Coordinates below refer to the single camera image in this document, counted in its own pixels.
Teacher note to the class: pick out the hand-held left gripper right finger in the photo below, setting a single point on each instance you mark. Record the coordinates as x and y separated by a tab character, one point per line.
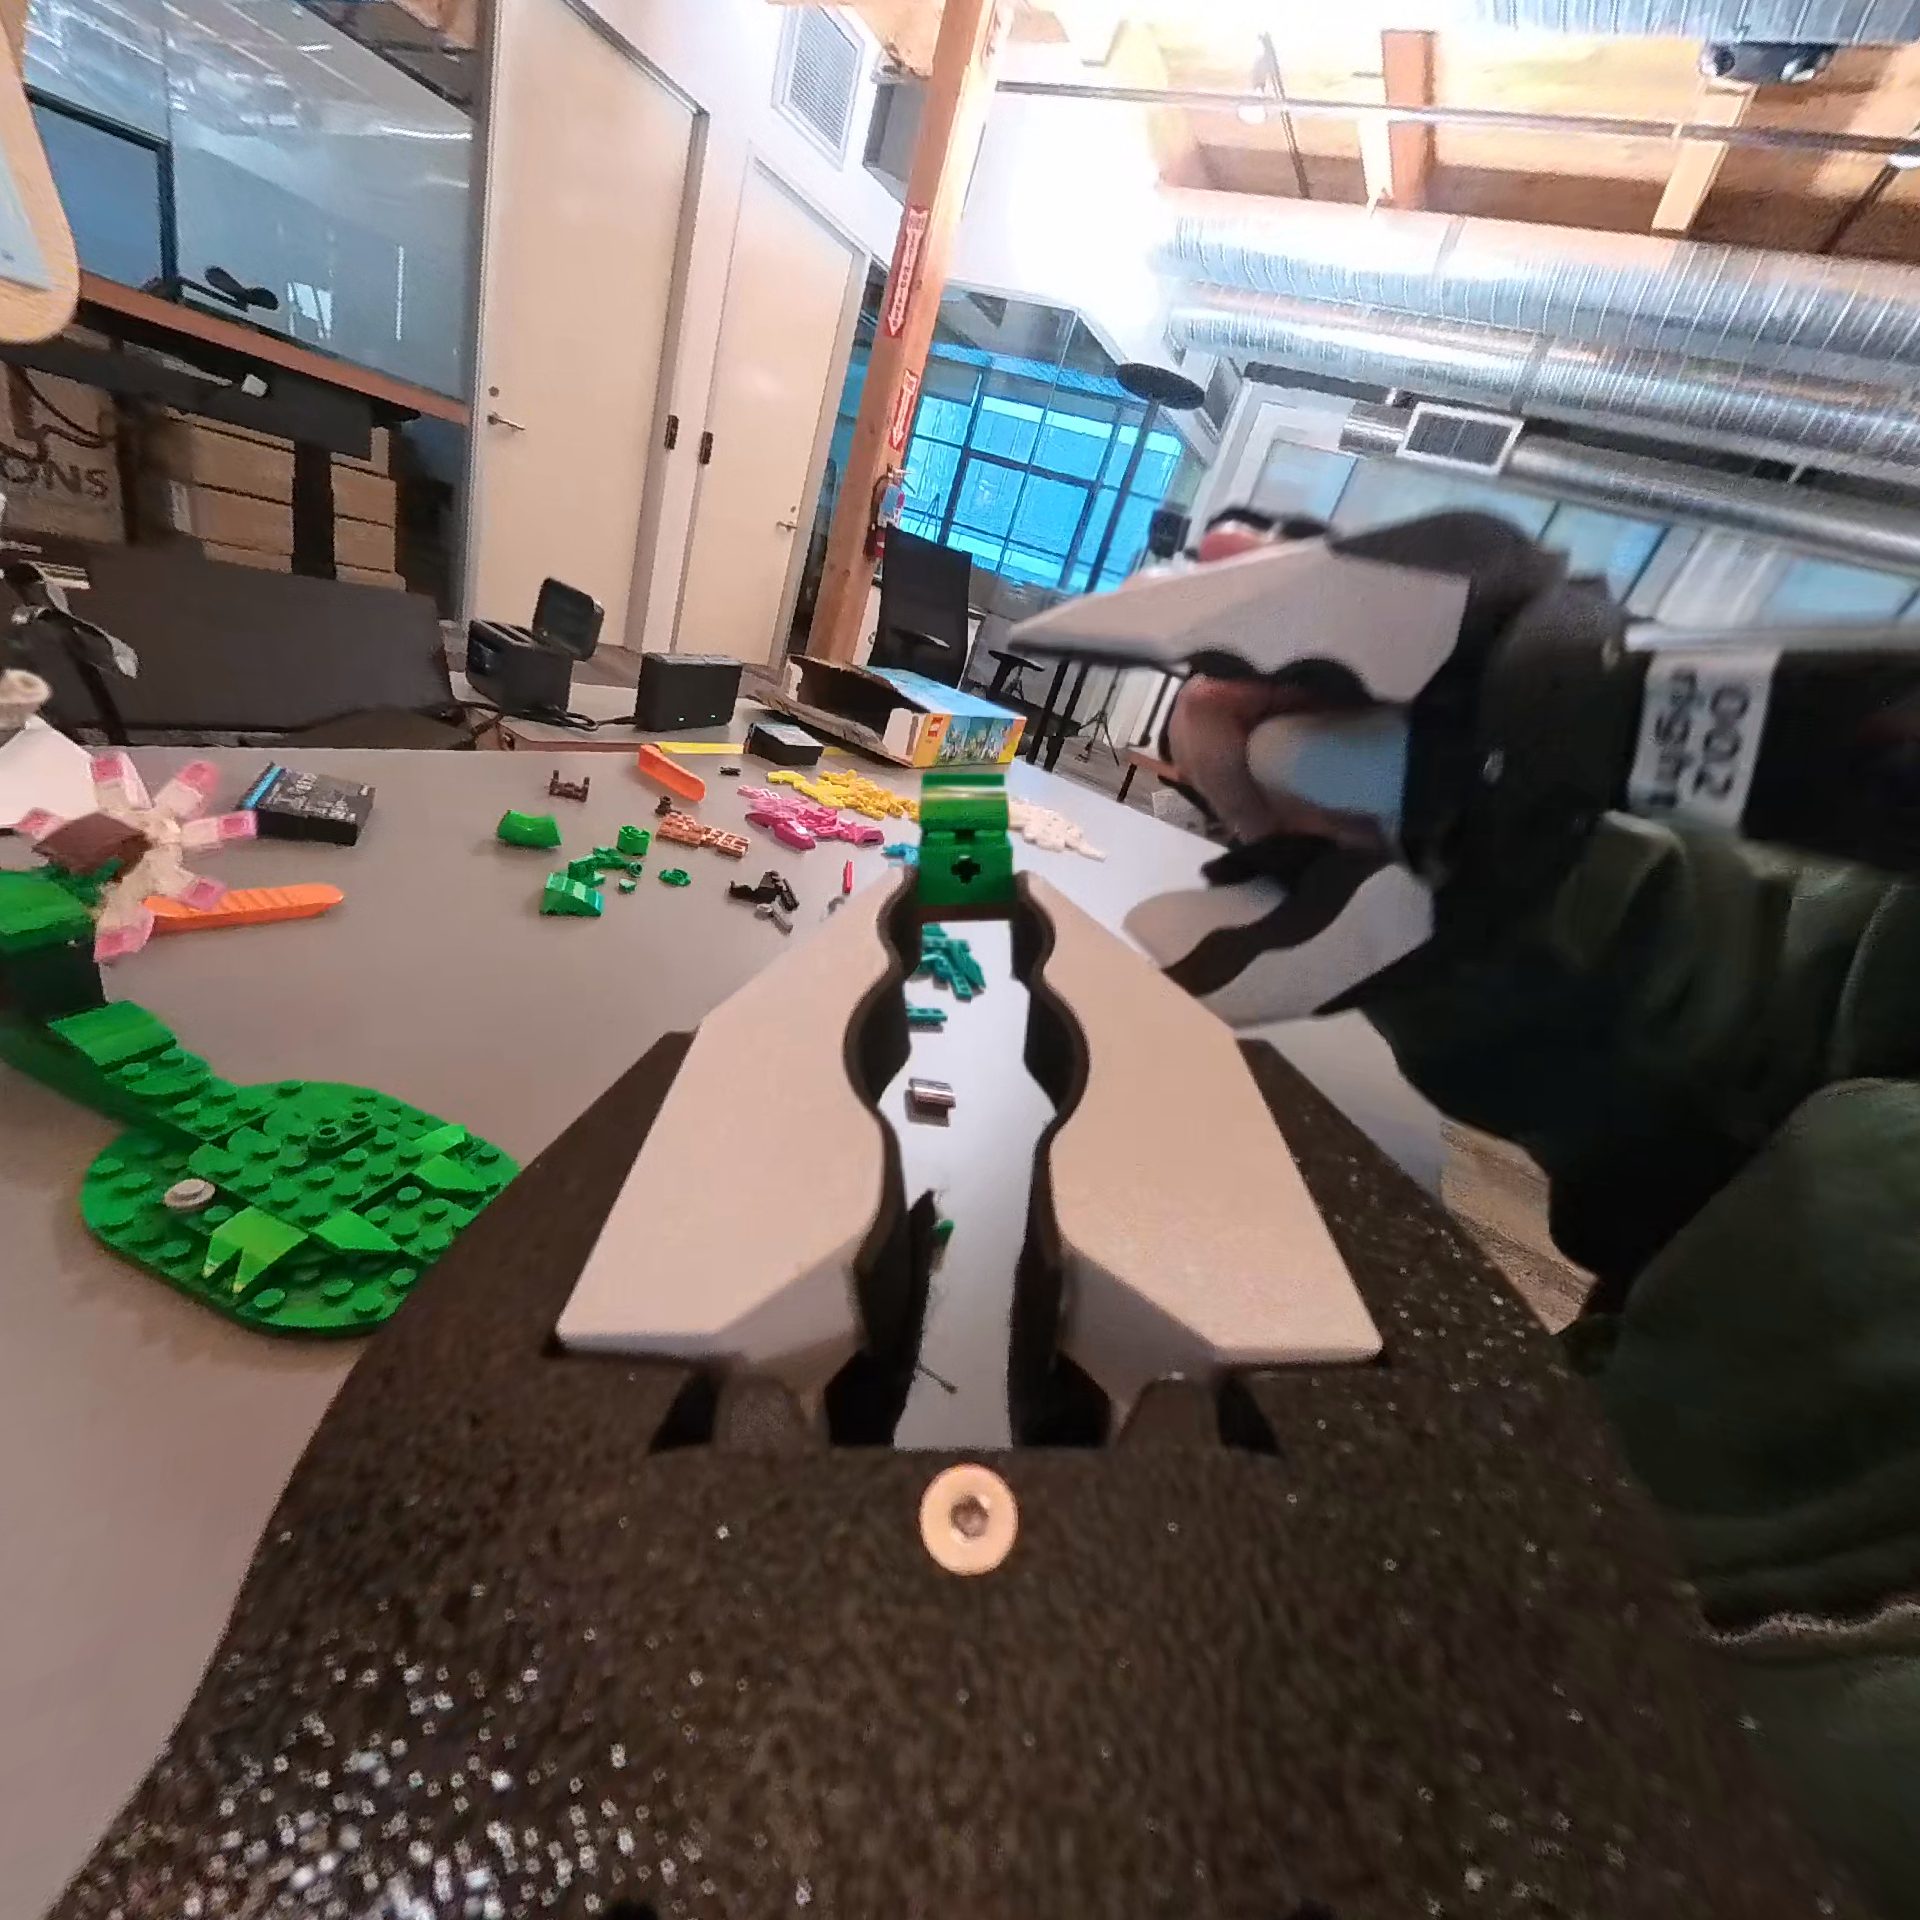
1200	1201

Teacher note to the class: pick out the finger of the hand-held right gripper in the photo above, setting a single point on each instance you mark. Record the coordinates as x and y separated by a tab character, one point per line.
1275	609
1319	931

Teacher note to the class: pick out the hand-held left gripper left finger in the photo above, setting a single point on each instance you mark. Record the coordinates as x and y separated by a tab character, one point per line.
720	1185

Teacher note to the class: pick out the green brown lego block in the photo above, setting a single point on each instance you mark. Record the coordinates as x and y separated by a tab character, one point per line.
961	857

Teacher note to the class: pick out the person's right forearm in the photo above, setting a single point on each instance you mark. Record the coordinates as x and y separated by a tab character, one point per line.
1739	961

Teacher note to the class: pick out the grey lego piece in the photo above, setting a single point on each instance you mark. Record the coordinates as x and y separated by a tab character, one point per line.
930	1098

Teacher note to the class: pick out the pile of white lego pieces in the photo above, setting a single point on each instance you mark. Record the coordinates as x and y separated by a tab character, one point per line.
1055	827

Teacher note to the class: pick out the black lego pieces cluster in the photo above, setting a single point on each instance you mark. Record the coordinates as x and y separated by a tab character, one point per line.
763	897

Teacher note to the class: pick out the pile of green lego pieces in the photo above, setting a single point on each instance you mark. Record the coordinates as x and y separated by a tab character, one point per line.
599	875

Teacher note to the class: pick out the pile of brown lego pieces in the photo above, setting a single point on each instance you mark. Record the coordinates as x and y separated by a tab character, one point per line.
702	833

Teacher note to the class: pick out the cardboard lego box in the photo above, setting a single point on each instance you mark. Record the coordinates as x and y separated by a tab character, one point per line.
937	724

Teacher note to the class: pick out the pile of pink lego pieces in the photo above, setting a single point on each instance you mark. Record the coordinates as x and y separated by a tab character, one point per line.
809	820

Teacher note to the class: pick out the green curved lego piece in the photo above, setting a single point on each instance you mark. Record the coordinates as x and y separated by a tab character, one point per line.
528	829

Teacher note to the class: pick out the orange lego piece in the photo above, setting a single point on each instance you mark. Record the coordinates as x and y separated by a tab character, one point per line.
671	773

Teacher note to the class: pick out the pile of yellow lego pieces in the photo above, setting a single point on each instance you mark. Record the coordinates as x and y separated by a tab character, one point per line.
848	787

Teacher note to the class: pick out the green lego model pink flower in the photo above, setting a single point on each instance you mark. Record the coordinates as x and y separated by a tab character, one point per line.
301	1201

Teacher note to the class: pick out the orange lego brick separator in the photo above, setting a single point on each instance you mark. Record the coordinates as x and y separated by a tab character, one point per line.
247	907

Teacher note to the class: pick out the lego instruction booklet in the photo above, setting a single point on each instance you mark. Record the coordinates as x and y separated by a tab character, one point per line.
11	211

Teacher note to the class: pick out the person's right hand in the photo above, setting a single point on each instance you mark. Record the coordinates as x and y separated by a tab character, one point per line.
1208	745

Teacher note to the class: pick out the black round standing lamp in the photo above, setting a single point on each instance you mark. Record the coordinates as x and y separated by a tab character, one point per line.
1157	385

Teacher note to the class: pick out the large glass window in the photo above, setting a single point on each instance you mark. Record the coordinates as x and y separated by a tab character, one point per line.
1035	466

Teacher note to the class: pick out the black office chair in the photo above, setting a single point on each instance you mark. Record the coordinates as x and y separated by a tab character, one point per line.
921	601

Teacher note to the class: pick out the silver air ducts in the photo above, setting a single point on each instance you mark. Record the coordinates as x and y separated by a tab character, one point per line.
1499	285

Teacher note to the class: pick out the red fire extinguisher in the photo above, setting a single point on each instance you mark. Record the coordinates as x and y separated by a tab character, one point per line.
888	518

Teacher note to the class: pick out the small black box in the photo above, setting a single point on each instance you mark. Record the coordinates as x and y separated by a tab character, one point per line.
782	740

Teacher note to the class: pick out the black rectangular box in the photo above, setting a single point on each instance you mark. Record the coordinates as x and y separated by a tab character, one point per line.
687	694

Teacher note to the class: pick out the white door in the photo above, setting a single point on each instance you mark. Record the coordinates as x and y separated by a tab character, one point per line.
578	301
763	421

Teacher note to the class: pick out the black battery blue edge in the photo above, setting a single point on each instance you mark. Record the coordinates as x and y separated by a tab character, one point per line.
311	806

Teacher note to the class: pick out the black charging dock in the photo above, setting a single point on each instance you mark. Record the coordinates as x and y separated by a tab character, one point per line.
534	662

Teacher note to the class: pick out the person's green jacket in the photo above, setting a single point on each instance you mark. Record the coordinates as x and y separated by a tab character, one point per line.
1769	1471

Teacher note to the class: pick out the black soft case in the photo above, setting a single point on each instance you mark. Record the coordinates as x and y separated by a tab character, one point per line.
254	645

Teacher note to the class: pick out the stack of cardboard boxes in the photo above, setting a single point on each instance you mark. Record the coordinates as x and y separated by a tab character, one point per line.
225	482

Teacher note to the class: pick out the wooden edged desk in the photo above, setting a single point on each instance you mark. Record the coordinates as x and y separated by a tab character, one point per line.
254	354

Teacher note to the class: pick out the glass office partition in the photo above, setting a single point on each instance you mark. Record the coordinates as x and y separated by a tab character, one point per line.
329	182

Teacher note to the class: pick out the instruction booklet on stand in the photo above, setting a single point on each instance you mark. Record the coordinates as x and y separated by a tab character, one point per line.
32	301

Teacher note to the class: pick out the wooden post red signs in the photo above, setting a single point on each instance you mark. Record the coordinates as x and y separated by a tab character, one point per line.
902	377

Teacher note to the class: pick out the black wall speaker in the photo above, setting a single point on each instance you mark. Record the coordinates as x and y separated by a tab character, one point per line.
896	129

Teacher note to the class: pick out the white wall vent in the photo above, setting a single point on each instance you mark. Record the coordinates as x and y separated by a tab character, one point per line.
819	67

